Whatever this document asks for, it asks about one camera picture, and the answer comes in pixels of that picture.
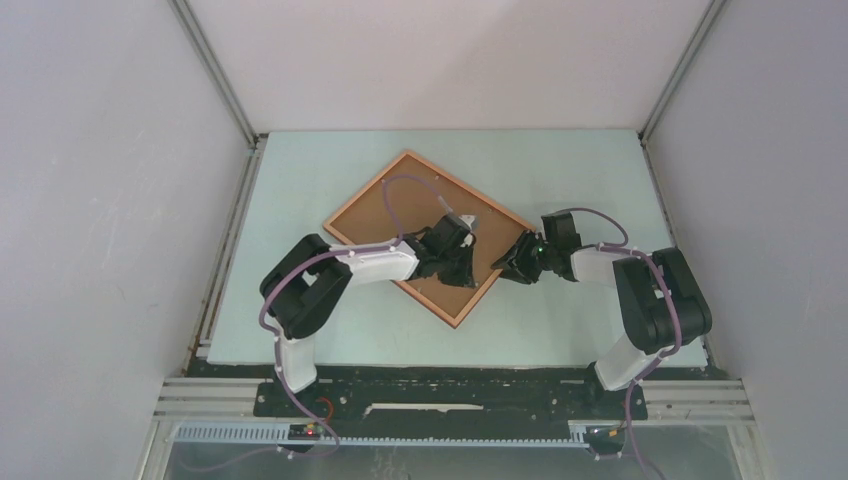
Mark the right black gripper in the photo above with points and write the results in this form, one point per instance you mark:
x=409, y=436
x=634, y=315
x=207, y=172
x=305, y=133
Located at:
x=516, y=256

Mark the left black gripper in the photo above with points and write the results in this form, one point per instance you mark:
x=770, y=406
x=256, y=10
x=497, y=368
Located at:
x=465, y=276

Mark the brown cardboard backing board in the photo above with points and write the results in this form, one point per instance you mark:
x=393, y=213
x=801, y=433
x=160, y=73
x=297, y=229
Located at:
x=371, y=212

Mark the wooden picture frame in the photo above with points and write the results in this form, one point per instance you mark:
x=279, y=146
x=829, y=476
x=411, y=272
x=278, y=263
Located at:
x=464, y=311

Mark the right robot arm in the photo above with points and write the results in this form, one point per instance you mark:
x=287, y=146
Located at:
x=661, y=304

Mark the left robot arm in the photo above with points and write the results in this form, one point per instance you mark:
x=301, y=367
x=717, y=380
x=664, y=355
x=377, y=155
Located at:
x=302, y=290

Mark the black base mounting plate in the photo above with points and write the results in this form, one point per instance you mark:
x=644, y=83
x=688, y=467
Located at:
x=441, y=403

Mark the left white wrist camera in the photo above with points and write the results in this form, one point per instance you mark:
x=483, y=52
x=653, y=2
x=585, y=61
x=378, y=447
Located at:
x=471, y=221

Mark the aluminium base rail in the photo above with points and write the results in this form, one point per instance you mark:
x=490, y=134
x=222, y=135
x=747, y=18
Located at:
x=667, y=403

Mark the right corner aluminium post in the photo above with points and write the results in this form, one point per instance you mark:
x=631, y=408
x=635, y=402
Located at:
x=687, y=58

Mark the corner aluminium post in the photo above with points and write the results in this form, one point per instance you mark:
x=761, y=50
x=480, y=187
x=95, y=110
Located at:
x=203, y=48
x=687, y=58

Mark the left corner aluminium post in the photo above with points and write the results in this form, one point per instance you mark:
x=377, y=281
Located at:
x=203, y=48

